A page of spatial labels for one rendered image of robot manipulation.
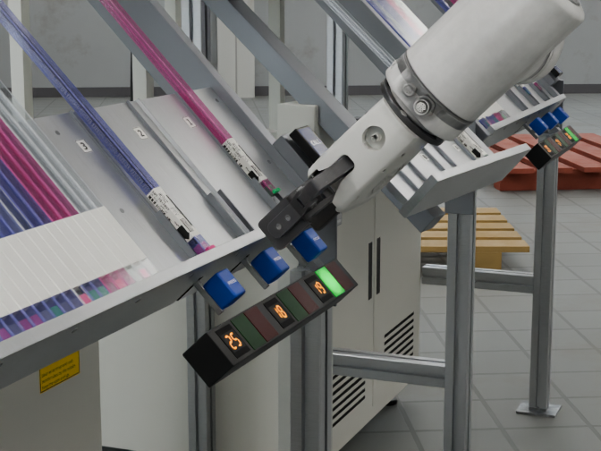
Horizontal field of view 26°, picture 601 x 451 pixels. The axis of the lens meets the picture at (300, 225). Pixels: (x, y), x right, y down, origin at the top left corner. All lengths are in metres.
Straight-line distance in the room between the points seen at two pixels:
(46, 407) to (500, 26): 0.79
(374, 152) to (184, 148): 0.33
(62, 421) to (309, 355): 0.32
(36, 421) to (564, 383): 1.93
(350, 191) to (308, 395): 0.52
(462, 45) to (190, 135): 0.43
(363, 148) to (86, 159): 0.27
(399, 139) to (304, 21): 9.88
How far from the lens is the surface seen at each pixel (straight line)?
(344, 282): 1.46
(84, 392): 1.67
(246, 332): 1.23
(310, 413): 1.59
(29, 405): 1.57
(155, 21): 1.57
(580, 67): 11.43
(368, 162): 1.10
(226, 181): 1.39
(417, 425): 2.95
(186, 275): 1.17
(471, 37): 1.08
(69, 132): 1.24
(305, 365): 1.59
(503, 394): 3.19
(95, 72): 10.98
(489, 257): 4.38
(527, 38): 1.07
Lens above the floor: 0.98
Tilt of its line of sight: 11 degrees down
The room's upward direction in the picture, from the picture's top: straight up
